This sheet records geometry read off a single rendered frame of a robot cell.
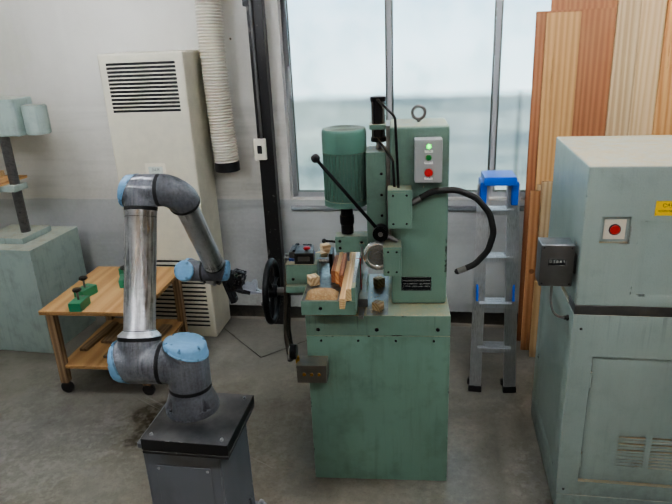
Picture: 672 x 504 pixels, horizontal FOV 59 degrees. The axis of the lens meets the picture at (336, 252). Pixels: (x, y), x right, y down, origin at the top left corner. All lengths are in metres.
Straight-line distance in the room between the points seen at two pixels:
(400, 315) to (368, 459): 0.71
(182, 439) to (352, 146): 1.21
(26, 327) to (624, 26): 3.91
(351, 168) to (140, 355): 1.03
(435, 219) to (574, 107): 1.50
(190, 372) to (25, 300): 2.22
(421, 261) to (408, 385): 0.52
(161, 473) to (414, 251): 1.24
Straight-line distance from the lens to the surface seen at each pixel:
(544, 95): 3.55
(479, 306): 3.19
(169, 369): 2.15
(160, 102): 3.69
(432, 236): 2.36
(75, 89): 4.29
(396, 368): 2.48
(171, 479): 2.33
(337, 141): 2.30
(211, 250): 2.46
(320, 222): 3.86
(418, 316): 2.37
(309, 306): 2.29
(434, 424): 2.64
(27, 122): 3.99
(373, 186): 2.34
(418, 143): 2.20
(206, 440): 2.11
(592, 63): 3.62
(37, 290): 4.12
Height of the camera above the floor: 1.85
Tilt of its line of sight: 20 degrees down
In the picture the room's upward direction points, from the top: 3 degrees counter-clockwise
